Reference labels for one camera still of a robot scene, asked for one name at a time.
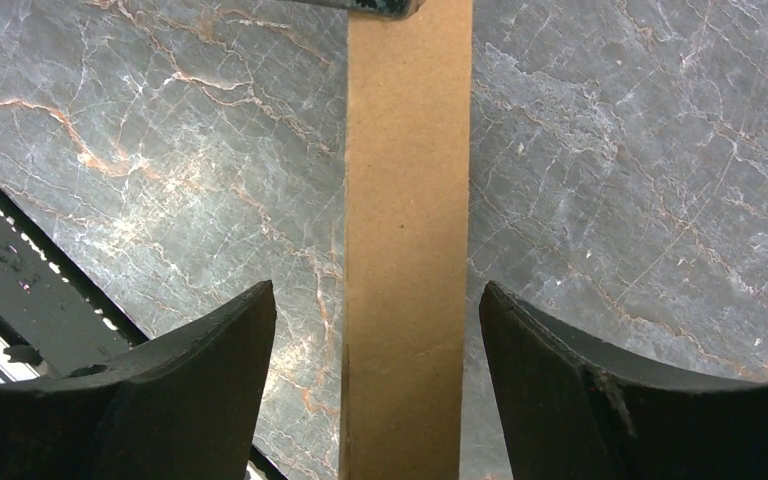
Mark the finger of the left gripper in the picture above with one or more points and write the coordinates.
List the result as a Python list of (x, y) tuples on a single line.
[(396, 9)]

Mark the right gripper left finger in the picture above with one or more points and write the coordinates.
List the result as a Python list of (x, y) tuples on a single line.
[(181, 406)]

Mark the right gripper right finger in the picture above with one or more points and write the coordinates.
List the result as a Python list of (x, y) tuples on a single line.
[(573, 406)]

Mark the cardboard box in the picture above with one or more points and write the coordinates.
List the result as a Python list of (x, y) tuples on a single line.
[(406, 223)]

